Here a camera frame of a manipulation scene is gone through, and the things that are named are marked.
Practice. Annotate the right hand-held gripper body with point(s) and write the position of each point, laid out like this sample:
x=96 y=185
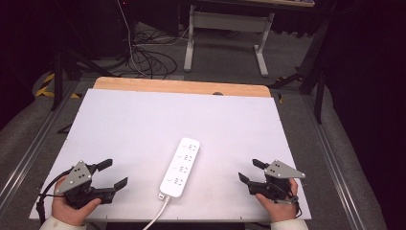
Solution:
x=279 y=171

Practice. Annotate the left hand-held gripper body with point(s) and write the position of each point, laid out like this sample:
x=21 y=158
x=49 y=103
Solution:
x=76 y=179

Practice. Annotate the person's left hand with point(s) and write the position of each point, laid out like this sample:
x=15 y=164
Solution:
x=68 y=211

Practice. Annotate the person's right hand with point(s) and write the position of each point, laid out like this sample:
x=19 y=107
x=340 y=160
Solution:
x=281 y=211

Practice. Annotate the white board cover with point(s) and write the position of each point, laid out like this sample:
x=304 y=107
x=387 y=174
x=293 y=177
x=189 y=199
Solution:
x=143 y=121

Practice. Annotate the white power strip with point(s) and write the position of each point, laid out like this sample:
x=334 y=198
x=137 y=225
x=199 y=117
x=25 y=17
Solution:
x=180 y=167

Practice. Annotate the black metal stand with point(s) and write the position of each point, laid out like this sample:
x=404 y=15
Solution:
x=319 y=96
x=57 y=83

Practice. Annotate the wooden table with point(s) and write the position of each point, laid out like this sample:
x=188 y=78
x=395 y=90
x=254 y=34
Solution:
x=178 y=85

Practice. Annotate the aluminium floor rail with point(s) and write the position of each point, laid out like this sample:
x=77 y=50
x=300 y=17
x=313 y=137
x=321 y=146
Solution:
x=335 y=175
x=32 y=145

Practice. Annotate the white metal desk frame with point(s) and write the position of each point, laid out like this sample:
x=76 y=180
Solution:
x=223 y=20

